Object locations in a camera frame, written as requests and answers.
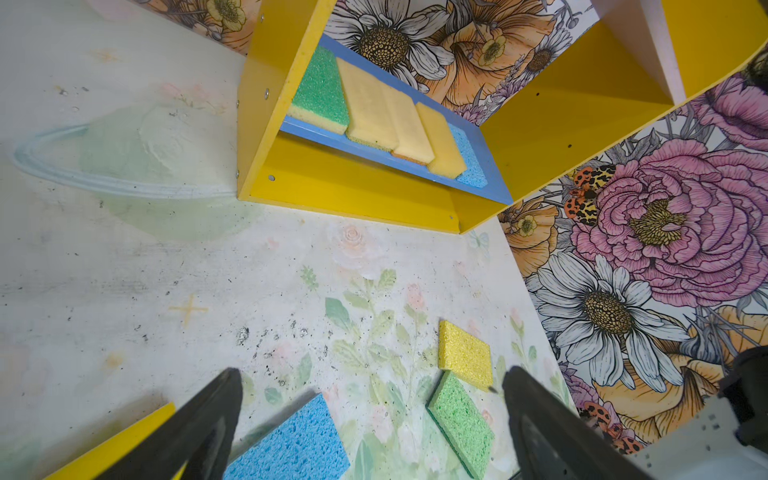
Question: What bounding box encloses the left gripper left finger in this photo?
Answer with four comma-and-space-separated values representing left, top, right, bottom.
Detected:
99, 367, 243, 479

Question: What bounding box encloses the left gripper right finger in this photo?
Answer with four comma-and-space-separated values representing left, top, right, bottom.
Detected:
502, 366, 649, 480

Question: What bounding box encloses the blue sponge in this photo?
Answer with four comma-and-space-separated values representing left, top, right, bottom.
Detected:
224, 394, 350, 479
448, 124, 488, 189

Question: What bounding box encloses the bright yellow square sponge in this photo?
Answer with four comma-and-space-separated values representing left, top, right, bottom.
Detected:
47, 403, 176, 479

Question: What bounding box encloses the golden yellow sponge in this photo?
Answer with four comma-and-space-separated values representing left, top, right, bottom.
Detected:
415, 103, 467, 179

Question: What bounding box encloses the light yellow sponge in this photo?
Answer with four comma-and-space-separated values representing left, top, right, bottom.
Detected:
382, 84, 435, 166

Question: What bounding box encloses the dark green scrub sponge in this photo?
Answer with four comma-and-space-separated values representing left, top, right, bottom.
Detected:
287, 46, 350, 135

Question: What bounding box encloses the pale yellow sponge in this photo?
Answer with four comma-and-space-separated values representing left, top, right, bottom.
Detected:
336, 58, 399, 152

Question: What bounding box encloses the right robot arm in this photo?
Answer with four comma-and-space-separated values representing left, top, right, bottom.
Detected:
628, 346, 767, 479

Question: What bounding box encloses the yellow shelf unit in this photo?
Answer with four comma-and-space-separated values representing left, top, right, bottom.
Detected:
236, 1, 767, 233

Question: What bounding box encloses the light green sponge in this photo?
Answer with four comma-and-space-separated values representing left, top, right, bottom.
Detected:
427, 371, 495, 479

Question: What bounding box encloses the lime yellow sponge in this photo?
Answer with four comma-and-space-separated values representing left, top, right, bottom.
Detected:
438, 320, 493, 391

